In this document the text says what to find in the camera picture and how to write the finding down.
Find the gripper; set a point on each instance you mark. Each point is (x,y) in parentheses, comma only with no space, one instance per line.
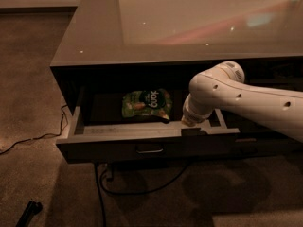
(193,116)

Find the drawer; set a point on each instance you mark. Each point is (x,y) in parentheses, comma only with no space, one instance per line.
(141,142)
(264,144)

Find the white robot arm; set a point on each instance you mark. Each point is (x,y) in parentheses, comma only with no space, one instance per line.
(222,87)

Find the dark drawer cabinet glossy top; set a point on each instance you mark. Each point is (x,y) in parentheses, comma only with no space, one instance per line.
(114,47)

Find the green snack bag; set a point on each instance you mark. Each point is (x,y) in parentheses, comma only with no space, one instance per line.
(147,103)

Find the cabinet metal leg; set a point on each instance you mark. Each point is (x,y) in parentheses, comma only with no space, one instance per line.
(109,172)

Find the black tube on floor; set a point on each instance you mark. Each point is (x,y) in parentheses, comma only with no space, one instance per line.
(33,208)

